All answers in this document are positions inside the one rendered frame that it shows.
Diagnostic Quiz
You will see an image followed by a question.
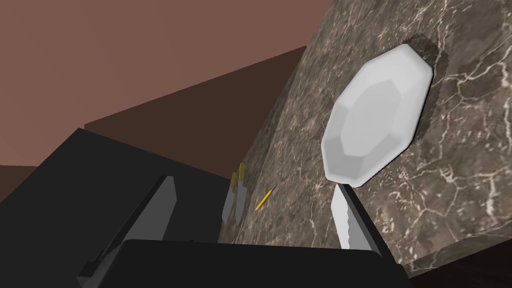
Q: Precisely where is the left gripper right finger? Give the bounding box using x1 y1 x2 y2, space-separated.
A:
330 183 394 265

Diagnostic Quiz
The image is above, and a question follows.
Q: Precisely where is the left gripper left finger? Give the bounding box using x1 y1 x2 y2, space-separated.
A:
100 175 177 260

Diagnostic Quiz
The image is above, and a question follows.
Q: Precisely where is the black cabinet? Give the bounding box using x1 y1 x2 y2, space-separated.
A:
0 127 233 288

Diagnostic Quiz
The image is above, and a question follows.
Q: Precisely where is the yellow pencil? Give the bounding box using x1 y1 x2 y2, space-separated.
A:
255 189 273 211

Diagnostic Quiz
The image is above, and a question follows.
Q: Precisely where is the white plate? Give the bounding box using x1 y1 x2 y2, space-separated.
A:
321 43 434 189

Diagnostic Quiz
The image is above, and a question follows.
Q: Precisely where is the yellow-handled knife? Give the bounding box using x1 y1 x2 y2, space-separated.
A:
235 162 248 226
221 171 238 224

